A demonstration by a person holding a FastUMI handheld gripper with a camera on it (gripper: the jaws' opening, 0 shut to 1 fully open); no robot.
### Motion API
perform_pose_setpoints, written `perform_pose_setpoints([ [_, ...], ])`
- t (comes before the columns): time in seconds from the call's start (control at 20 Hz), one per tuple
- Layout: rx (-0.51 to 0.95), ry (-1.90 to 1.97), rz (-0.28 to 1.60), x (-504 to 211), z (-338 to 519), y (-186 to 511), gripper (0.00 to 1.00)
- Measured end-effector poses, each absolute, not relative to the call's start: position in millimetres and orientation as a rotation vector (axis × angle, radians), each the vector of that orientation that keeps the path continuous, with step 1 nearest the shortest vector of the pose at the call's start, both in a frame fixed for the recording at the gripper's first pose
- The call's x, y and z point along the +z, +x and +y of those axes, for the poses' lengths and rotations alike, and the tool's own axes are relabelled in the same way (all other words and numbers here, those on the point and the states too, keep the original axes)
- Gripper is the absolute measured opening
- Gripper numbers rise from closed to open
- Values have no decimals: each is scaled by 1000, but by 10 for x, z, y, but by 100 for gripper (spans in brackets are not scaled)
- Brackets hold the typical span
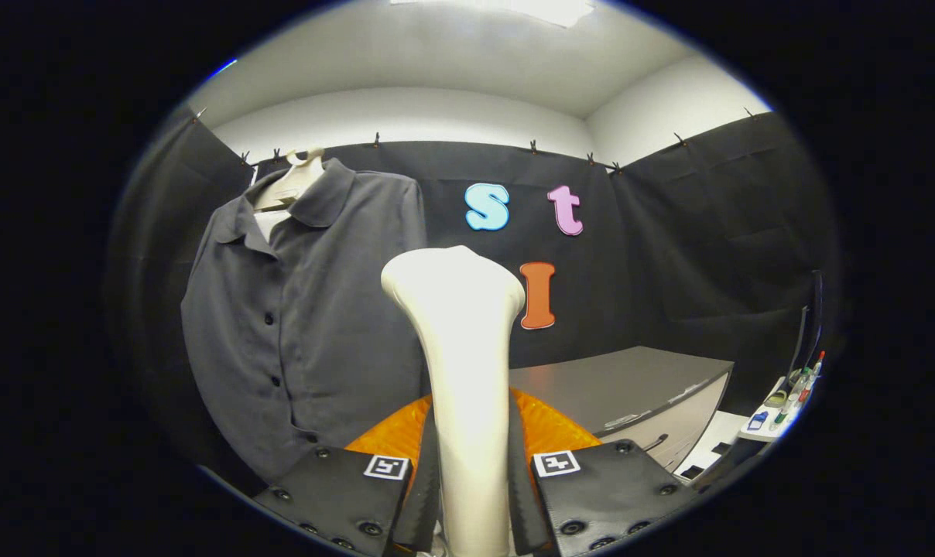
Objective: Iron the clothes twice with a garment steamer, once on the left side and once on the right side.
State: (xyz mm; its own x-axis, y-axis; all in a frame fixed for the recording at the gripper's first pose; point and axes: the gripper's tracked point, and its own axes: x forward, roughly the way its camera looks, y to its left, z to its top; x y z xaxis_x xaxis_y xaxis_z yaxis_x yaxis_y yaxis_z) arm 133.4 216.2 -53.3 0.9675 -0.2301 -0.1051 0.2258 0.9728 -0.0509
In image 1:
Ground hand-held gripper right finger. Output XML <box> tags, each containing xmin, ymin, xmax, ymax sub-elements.
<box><xmin>509</xmin><ymin>387</ymin><xmax>697</xmax><ymax>557</ymax></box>

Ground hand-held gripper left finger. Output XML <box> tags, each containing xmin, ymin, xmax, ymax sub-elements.
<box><xmin>252</xmin><ymin>393</ymin><xmax>443</xmax><ymax>557</ymax></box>

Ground white garment steamer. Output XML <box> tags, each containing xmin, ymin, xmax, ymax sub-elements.
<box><xmin>380</xmin><ymin>245</ymin><xmax>526</xmax><ymax>557</ymax></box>

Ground dark grey button shirt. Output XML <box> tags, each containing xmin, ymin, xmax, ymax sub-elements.
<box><xmin>181</xmin><ymin>159</ymin><xmax>431</xmax><ymax>484</ymax></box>

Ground cream clothes hanger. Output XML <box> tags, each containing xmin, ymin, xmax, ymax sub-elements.
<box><xmin>252</xmin><ymin>147</ymin><xmax>325</xmax><ymax>214</ymax></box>

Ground grey cabinet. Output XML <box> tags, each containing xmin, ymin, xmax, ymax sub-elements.
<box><xmin>509</xmin><ymin>346</ymin><xmax>735</xmax><ymax>473</ymax></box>

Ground white side table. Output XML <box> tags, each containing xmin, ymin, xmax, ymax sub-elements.
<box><xmin>738</xmin><ymin>375</ymin><xmax>820</xmax><ymax>443</ymax></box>

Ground black backdrop cloth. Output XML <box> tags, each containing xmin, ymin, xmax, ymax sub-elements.
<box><xmin>108</xmin><ymin>108</ymin><xmax>840</xmax><ymax>496</ymax></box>

